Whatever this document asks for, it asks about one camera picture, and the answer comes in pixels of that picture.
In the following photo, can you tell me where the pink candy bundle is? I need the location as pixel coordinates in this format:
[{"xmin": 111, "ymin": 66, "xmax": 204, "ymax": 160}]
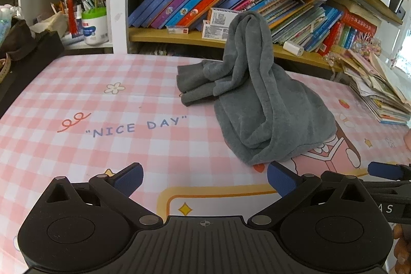
[{"xmin": 351, "ymin": 33, "xmax": 382, "ymax": 58}]

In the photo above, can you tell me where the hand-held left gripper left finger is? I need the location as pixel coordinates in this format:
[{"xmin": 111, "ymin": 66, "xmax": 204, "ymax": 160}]
[{"xmin": 45, "ymin": 163, "xmax": 163, "ymax": 230}]

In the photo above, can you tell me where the person's right hand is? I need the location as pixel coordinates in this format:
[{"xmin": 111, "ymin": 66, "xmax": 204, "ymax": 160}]
[{"xmin": 393, "ymin": 223, "xmax": 411, "ymax": 274}]

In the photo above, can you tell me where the white paper roll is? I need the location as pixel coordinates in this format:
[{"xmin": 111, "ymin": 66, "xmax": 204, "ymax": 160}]
[{"xmin": 283, "ymin": 40, "xmax": 304, "ymax": 58}]

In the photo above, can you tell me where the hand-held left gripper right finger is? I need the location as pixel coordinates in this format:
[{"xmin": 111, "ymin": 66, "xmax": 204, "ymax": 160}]
[{"xmin": 266, "ymin": 161, "xmax": 366, "ymax": 230}]

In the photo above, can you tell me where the pink checked table mat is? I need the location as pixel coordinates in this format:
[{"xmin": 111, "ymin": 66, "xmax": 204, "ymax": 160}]
[{"xmin": 0, "ymin": 52, "xmax": 411, "ymax": 274}]

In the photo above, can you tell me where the white jar green lid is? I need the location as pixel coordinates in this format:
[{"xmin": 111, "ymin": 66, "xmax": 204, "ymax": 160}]
[{"xmin": 81, "ymin": 7, "xmax": 108, "ymax": 46}]

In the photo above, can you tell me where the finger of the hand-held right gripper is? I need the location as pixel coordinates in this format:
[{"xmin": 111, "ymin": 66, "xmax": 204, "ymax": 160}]
[{"xmin": 367, "ymin": 161, "xmax": 411, "ymax": 181}]

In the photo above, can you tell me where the cream cloth pouch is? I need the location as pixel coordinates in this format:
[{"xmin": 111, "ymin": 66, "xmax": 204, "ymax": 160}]
[{"xmin": 30, "ymin": 12, "xmax": 69, "ymax": 36}]

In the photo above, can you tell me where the grey fleece garment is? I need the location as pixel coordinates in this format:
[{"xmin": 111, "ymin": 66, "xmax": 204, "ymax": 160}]
[{"xmin": 176, "ymin": 11, "xmax": 338, "ymax": 167}]

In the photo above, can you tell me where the beige strap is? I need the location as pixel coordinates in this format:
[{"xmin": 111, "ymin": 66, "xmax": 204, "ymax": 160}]
[{"xmin": 0, "ymin": 57, "xmax": 12, "ymax": 85}]

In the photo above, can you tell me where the dark brown bag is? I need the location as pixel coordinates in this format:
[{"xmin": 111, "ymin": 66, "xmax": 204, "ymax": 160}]
[{"xmin": 0, "ymin": 17, "xmax": 66, "ymax": 114}]

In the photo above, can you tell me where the red tassel ornament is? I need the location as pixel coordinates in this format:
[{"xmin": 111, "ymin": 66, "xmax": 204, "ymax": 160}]
[{"xmin": 64, "ymin": 0, "xmax": 79, "ymax": 36}]

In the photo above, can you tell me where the small black device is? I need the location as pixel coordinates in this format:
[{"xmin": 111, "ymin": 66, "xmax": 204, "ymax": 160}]
[{"xmin": 388, "ymin": 0, "xmax": 405, "ymax": 16}]

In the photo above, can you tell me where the wooden bookshelf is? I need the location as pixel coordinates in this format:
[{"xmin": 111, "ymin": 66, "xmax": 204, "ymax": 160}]
[{"xmin": 109, "ymin": 0, "xmax": 405, "ymax": 72}]

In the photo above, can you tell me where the stack of booklets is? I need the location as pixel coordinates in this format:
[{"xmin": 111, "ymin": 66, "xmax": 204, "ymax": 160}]
[{"xmin": 343, "ymin": 49, "xmax": 411, "ymax": 125}]

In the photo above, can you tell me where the orange white box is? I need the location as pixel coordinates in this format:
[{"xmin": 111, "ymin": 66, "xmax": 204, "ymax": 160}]
[{"xmin": 207, "ymin": 7, "xmax": 240, "ymax": 27}]

